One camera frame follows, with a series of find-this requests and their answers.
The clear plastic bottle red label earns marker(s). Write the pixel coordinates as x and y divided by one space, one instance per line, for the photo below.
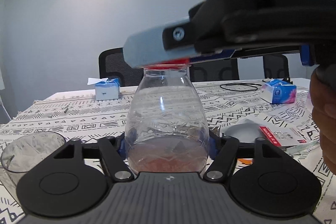
166 128

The person's right hand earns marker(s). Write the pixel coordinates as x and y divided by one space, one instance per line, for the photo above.
322 92

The patterned white tablecloth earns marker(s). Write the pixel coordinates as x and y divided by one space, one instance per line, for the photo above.
225 104

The finger of the dark blue right gripper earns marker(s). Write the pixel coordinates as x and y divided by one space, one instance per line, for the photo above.
226 54

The red white card package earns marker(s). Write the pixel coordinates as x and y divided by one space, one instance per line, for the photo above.
283 136

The white face mask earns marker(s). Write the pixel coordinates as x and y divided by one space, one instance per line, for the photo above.
246 131

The black office chair middle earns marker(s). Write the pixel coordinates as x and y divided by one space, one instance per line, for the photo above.
218 70

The finger of the light blue right gripper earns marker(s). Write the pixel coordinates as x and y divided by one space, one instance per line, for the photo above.
146 47

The brown snack wrapper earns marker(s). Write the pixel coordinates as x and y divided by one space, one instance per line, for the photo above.
216 131

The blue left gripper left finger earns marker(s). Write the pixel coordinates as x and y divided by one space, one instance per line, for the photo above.
121 150

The black mesh office chair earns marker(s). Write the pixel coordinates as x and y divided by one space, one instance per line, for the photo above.
112 65

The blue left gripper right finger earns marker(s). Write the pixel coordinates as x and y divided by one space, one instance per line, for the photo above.
213 145

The black office chair right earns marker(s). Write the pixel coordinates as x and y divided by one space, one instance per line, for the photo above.
275 66

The blue pink tissue pack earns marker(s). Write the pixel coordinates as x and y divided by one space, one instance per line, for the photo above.
278 92

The clear drinking glass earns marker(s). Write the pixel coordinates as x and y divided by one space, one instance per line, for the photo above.
24 153

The blue white tissue box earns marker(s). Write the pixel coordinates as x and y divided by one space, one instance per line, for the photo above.
105 89

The red bottle cap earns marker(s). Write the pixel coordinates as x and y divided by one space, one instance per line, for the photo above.
173 64

